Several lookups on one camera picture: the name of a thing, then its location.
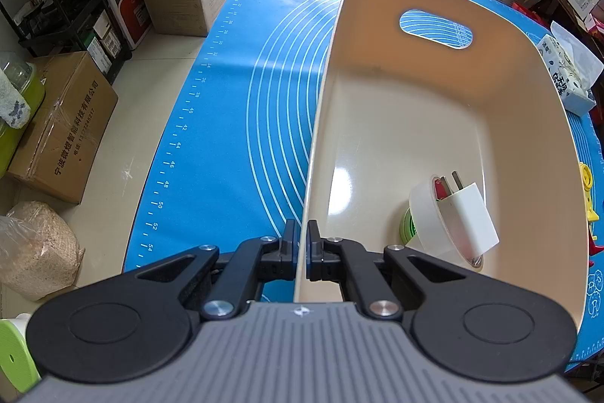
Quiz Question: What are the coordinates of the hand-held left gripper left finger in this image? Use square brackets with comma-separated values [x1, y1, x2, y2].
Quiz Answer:
[137, 219, 300, 321]

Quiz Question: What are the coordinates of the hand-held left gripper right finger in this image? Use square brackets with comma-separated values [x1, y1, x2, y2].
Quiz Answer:
[306, 219, 465, 319]

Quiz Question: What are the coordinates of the white tape roll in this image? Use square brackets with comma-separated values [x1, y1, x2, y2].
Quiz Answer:
[408, 176, 487, 272]

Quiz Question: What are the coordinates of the beige plastic basket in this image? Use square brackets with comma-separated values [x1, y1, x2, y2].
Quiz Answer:
[293, 0, 594, 335]

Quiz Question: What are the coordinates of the large white charger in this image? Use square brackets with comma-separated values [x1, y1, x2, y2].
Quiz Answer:
[436, 171, 500, 261]

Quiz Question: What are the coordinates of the blue silicone mat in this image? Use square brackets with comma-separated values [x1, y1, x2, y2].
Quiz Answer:
[122, 0, 604, 373]

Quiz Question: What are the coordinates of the clear bag of grain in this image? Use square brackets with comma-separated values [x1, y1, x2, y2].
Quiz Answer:
[0, 201, 86, 301]

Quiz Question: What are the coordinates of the taped cardboard box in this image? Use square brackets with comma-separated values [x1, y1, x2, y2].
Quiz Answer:
[7, 51, 119, 204]

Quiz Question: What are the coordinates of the yellow plastic toy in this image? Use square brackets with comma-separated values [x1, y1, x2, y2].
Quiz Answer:
[579, 162, 600, 222]

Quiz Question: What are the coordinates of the green plastic stool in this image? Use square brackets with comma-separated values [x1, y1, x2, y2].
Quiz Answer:
[0, 313, 41, 403]

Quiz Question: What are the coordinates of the green plastic container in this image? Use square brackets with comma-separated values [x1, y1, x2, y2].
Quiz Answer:
[0, 54, 45, 177]

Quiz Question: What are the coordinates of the tissue box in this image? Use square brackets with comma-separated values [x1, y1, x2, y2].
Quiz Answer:
[535, 23, 598, 117]

